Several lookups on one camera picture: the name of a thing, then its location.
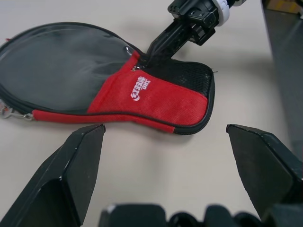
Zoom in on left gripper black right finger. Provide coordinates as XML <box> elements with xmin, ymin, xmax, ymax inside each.
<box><xmin>226</xmin><ymin>123</ymin><xmax>303</xmax><ymax>218</ymax></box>

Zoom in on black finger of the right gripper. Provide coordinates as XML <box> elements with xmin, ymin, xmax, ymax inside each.
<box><xmin>151</xmin><ymin>28</ymin><xmax>194</xmax><ymax>65</ymax></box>
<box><xmin>144</xmin><ymin>20</ymin><xmax>190</xmax><ymax>62</ymax></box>

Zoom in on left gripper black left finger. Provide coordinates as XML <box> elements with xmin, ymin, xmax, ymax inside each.
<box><xmin>0</xmin><ymin>124</ymin><xmax>106</xmax><ymax>227</ymax></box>

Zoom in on black red paddle case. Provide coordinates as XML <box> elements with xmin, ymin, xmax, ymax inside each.
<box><xmin>0</xmin><ymin>21</ymin><xmax>216</xmax><ymax>136</ymax></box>

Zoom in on brown cardboard box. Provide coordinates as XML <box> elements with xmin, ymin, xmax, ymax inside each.
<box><xmin>266</xmin><ymin>0</ymin><xmax>303</xmax><ymax>12</ymax></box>

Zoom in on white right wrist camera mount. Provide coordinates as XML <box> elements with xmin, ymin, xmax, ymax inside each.
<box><xmin>211</xmin><ymin>0</ymin><xmax>249</xmax><ymax>27</ymax></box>

